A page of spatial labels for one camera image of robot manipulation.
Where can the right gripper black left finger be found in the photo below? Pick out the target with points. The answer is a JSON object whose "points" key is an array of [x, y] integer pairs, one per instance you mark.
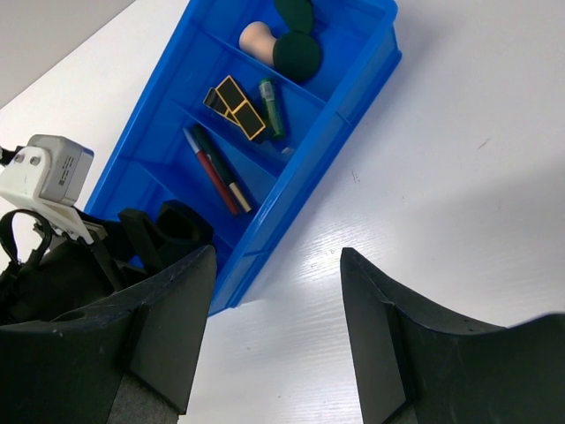
{"points": [[129, 358]]}

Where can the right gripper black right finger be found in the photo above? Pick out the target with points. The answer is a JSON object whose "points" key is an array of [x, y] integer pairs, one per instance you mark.
{"points": [[416, 361]]}

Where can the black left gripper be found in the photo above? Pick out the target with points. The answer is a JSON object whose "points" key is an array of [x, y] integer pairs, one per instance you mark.
{"points": [[63, 274]]}

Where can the red silver lip gloss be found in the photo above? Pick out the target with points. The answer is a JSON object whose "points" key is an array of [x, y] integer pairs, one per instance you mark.
{"points": [[212, 173]]}

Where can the gold capped dark pencil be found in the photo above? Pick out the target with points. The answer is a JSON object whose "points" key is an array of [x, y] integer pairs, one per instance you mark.
{"points": [[221, 165]]}

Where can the black gold square lipstick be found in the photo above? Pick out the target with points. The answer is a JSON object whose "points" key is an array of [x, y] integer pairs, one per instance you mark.
{"points": [[240, 107]]}

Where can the green lip balm tube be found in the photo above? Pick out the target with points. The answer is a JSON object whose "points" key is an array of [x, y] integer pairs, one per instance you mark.
{"points": [[272, 108]]}

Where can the beige makeup sponge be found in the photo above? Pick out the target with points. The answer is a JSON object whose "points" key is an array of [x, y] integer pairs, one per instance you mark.
{"points": [[257, 40]]}

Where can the dark green labelled round puff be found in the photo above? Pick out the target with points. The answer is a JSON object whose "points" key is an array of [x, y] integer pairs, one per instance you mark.
{"points": [[297, 56]]}

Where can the blue divided plastic bin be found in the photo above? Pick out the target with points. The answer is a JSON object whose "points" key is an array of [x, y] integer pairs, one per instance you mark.
{"points": [[152, 161]]}

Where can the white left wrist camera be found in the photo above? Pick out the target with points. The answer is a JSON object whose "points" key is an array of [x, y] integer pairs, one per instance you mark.
{"points": [[47, 176]]}

